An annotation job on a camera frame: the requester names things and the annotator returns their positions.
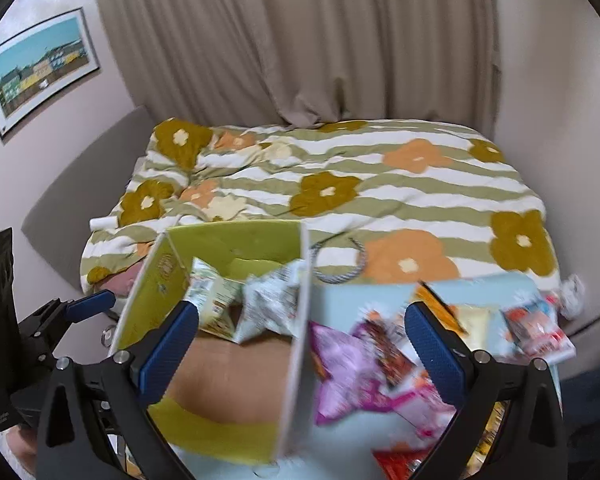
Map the white grey snack packet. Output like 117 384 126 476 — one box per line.
233 259 306 344

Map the person's left hand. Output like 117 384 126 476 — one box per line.
6 426 38 476

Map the red white blue snack packet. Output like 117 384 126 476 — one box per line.
502 296 577 365

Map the pink pillow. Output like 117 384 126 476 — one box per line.
95 261 144 299

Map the grey headboard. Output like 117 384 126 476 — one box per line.
21 106 155 289

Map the green cardboard box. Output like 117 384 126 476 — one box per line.
112 220 311 465

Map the magenta snack packet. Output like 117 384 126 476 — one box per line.
309 321 455 436

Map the light blue floral cushion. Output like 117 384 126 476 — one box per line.
285 273 540 479

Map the green snack packet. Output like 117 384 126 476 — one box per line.
184 258 242 342

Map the floral striped duvet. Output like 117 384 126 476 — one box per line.
80 118 560 292

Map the grey braided headband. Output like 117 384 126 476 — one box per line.
310 234 368 285

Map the framed city picture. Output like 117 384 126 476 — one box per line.
0 8 100 139

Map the beige curtain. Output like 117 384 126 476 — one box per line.
97 0 500 134

